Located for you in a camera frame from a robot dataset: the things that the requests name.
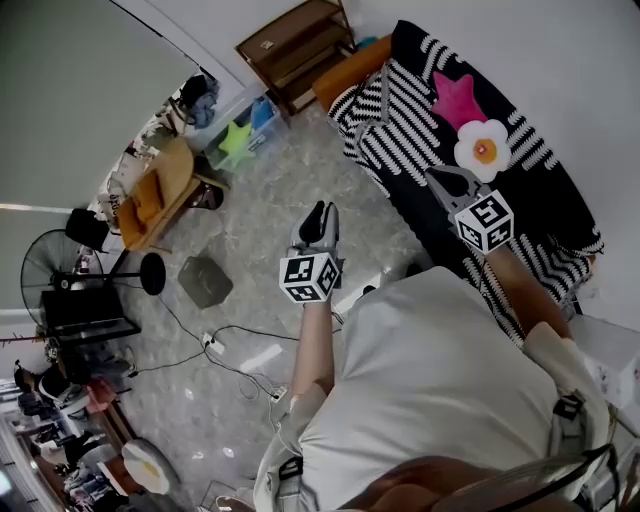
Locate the clear plastic storage box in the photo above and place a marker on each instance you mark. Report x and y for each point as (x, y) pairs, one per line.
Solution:
(235, 125)

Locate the person's white shirt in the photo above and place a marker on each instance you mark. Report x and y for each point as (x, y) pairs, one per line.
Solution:
(425, 375)

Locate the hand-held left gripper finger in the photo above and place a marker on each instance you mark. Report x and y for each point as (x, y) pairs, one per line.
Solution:
(312, 225)
(333, 225)

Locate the blue plush pillow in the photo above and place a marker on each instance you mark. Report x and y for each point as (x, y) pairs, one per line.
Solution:
(262, 114)

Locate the pink star pillow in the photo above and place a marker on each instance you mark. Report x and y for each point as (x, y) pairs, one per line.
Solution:
(457, 102)

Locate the wooden shelf rack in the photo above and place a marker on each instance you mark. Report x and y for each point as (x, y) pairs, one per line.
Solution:
(295, 55)

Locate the pile of dark clothes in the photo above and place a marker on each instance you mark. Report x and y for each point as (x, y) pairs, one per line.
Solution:
(197, 100)

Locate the person's eyeglasses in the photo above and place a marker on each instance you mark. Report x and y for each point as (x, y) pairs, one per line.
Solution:
(550, 470)

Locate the person's face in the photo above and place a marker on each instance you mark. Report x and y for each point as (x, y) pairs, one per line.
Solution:
(420, 482)

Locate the white power strip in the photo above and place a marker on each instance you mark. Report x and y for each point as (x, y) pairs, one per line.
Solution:
(278, 394)
(212, 343)

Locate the person's left forearm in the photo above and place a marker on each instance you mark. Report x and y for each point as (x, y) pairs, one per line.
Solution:
(312, 350)

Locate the light wooden chair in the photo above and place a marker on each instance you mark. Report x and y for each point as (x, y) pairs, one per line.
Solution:
(175, 170)

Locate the black side table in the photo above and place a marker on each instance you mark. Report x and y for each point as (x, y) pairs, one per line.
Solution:
(85, 310)

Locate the person's left shoe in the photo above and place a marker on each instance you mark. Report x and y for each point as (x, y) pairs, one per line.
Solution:
(368, 290)

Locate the white flower pillow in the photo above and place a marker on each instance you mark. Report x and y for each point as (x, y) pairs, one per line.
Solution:
(482, 147)

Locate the mustard chair pad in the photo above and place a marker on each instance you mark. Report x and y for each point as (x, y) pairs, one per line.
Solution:
(145, 200)

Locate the dark grey square box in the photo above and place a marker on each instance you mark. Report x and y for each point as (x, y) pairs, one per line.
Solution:
(205, 281)

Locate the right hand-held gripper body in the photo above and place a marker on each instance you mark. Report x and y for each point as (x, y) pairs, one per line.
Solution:
(485, 220)

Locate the round fried egg pillow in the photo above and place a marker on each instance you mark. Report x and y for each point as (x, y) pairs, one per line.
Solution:
(145, 467)

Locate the grey roller blind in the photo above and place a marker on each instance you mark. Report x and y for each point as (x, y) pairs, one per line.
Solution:
(75, 100)

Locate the black white striped sofa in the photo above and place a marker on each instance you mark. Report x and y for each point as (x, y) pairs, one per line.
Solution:
(400, 115)

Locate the black standing fan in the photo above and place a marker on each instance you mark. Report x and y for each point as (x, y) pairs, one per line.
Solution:
(60, 275)

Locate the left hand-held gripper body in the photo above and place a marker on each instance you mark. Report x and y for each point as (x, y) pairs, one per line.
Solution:
(310, 277)

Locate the white printed tote bag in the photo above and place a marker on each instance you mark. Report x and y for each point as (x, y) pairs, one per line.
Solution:
(111, 205)

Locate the black bag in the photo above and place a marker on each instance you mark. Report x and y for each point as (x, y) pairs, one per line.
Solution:
(86, 229)

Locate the clutter of household items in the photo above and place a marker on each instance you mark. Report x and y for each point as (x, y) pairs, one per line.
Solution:
(55, 425)

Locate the teal plush item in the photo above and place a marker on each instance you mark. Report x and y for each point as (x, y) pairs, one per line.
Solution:
(372, 42)

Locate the person's right forearm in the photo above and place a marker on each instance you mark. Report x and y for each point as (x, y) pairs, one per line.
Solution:
(525, 295)

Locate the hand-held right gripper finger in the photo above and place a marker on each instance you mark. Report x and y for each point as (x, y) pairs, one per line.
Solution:
(436, 182)
(465, 177)

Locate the green star plush pillow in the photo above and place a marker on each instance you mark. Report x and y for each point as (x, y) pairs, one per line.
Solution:
(236, 142)

